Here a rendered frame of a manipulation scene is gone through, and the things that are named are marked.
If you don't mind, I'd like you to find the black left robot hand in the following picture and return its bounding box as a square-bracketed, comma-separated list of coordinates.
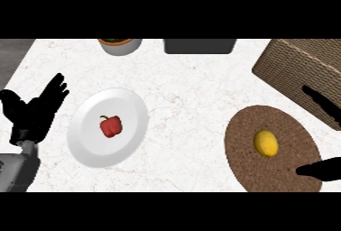
[0, 72, 71, 147]

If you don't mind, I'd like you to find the yellow lemon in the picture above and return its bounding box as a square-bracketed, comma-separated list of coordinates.
[253, 129, 279, 158]

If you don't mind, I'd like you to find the dark grey appliance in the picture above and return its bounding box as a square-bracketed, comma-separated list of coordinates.
[163, 39, 239, 55]

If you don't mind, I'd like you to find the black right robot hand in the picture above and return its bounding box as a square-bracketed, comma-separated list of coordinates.
[294, 85, 341, 182]

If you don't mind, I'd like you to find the brown round woven placemat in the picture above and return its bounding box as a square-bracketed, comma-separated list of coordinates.
[225, 104, 324, 193]

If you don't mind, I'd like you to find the grey pot with orange rim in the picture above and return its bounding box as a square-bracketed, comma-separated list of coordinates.
[98, 39, 143, 57]

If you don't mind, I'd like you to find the tan wicker basket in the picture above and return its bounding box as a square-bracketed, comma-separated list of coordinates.
[251, 39, 341, 132]

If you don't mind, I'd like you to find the white round plate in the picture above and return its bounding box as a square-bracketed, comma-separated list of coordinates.
[65, 88, 151, 169]

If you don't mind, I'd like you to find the red bell pepper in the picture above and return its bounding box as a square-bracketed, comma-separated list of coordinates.
[99, 115, 124, 139]

